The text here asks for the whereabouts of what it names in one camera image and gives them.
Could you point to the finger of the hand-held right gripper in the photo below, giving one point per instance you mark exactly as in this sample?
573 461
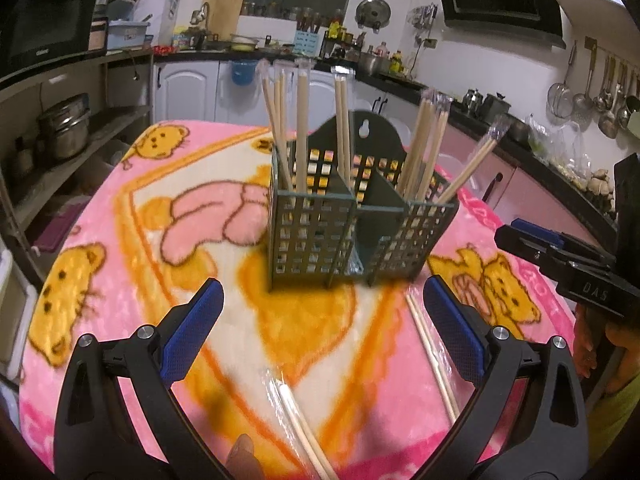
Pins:
535 226
530 252

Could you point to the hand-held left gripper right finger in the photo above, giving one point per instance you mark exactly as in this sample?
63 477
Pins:
457 330

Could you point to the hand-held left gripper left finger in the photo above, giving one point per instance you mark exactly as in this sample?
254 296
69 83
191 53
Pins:
192 330

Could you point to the dark green plastic utensil holder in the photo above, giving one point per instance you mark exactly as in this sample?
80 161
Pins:
310 240

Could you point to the bunch of chopsticks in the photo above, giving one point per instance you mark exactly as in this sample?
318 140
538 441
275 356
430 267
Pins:
342 130

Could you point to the person's right hand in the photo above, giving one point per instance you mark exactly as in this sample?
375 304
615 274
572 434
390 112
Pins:
586 340

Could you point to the person's left hand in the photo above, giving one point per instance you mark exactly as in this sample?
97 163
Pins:
241 459

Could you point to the pink kitchen cabinets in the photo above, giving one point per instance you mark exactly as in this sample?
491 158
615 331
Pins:
530 195

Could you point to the clear plastic bags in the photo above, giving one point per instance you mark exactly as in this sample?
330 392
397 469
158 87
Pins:
570 155

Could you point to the row of hanging steel ladles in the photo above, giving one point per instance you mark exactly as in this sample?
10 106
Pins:
607 122

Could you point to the pink bear printed blanket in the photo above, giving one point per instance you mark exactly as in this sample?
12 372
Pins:
125 240

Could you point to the steel pot with lid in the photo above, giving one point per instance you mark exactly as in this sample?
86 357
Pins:
495 109

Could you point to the steel kettle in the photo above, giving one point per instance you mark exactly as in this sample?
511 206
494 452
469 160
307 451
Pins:
472 101

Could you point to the purple plastic tray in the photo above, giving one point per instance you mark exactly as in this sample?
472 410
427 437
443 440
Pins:
57 230

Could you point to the person's green clothing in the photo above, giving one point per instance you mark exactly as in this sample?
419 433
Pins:
620 410

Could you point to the white plastic drawer unit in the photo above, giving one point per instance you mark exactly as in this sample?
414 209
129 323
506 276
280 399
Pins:
12 305

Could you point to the black kitchen countertop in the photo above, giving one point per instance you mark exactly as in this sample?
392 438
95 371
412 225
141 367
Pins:
410 91

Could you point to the wooden shelf unit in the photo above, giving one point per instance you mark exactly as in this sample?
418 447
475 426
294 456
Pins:
50 180

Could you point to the steel cooking pot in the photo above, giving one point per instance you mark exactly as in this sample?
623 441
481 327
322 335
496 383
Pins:
372 64

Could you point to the hanging kitchen tools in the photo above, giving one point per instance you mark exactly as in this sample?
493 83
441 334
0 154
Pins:
422 20

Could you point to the stacked steel pots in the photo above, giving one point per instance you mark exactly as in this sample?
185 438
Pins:
65 132

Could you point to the hanging steel pot lid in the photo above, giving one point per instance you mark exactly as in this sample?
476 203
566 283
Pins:
372 12

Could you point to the blue knife block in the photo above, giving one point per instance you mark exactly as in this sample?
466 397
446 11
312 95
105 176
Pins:
306 42

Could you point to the light blue plastic container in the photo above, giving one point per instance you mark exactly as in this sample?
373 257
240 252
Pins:
127 35

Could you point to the brown box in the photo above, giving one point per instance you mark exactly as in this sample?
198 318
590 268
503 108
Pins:
98 35

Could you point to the wooden cutting board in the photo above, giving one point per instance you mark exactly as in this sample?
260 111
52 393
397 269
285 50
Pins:
225 10

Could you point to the steel faucet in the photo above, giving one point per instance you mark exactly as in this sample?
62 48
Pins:
204 8

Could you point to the row of spice jars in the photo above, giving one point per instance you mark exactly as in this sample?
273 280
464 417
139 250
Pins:
280 10

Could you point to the black microwave oven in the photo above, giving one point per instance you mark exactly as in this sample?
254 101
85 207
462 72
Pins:
45 25

